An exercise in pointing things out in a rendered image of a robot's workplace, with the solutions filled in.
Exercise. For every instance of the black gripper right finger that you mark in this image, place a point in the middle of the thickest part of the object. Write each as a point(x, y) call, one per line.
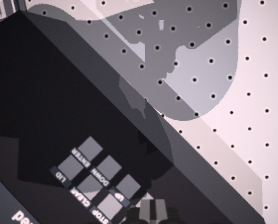
point(165, 215)

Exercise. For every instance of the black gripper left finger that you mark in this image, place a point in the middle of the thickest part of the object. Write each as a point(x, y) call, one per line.
point(144, 213)

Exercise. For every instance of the grey perforated base plate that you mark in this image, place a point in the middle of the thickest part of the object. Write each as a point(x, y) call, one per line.
point(208, 67)

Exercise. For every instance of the white and dark grey lab machine with lid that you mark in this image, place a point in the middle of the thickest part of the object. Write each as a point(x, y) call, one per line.
point(61, 104)

